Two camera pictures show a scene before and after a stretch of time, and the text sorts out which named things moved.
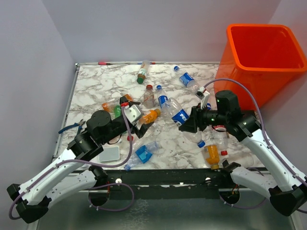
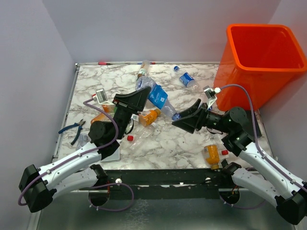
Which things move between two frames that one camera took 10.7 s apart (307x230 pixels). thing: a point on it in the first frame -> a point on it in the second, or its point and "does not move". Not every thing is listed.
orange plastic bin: (266, 58) does not move
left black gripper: (141, 132) -> (136, 100)
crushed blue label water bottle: (143, 154) -> (158, 96)
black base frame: (167, 184) does not move
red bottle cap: (128, 138) does not move
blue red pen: (152, 63) does not move
